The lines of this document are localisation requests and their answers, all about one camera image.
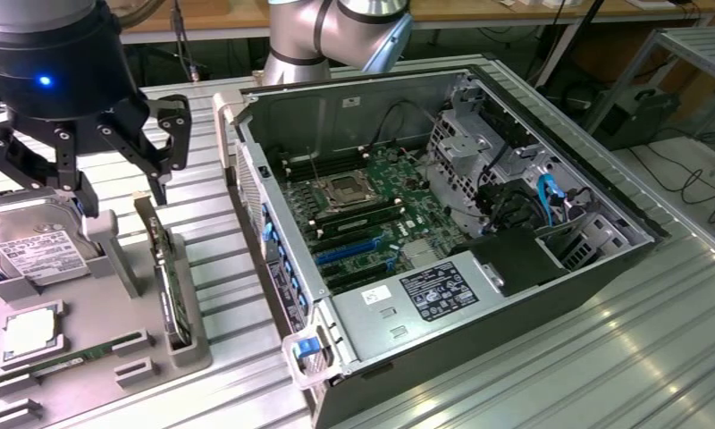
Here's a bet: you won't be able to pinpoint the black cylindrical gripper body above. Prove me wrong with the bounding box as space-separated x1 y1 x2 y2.
0 0 151 122

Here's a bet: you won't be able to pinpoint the silver hard disk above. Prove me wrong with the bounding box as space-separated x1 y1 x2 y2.
0 189 95 288

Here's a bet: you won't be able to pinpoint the empty black RAM slots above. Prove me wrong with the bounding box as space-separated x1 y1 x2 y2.
278 148 373 181

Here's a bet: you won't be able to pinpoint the CPU socket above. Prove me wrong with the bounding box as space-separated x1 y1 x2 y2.
319 172 373 210

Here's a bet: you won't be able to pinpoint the green graphics card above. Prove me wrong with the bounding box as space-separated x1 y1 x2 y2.
131 190 194 349

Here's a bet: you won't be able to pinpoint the installed RAM stick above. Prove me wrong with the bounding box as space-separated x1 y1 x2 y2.
307 203 409 239

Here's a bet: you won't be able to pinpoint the blue expansion slot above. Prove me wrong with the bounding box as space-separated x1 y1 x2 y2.
314 239 385 265

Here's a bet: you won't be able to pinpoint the silver CPU chip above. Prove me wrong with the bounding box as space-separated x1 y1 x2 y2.
2 307 62 359

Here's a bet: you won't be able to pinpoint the green motherboard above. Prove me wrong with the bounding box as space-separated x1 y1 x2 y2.
274 141 485 296

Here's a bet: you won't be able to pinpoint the grey parts rack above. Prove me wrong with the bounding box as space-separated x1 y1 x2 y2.
0 187 217 429

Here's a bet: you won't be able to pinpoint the green RAM stick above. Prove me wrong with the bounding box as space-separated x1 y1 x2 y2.
0 332 143 386

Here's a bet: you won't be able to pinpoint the metal disk bay cage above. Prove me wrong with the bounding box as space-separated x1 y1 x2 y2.
427 105 552 224

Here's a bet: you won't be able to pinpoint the grey power supply unit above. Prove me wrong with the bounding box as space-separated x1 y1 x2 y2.
331 249 509 364

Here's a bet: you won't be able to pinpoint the wooden desk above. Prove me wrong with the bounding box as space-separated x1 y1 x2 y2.
118 0 715 46

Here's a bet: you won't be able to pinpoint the black fan shroud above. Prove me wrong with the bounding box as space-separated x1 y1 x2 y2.
469 224 574 299

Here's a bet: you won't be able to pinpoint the open black PC case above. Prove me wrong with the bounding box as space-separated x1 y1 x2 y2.
213 53 673 429

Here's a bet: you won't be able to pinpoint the black box on floor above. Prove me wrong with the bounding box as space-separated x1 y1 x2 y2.
600 88 682 151

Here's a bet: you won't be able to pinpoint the black looped wire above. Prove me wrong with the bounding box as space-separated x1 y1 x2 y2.
374 99 438 145

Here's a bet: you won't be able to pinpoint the black wire bundle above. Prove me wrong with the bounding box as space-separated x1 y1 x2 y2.
476 181 552 236

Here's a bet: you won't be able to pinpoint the blue SATA wire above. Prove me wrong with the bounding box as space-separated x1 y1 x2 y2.
536 172 566 230

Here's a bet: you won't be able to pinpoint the black floor cables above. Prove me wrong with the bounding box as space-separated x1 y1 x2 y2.
624 146 715 234

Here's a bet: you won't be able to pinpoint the metal slat shelf frame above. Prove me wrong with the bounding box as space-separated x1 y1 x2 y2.
588 25 715 140

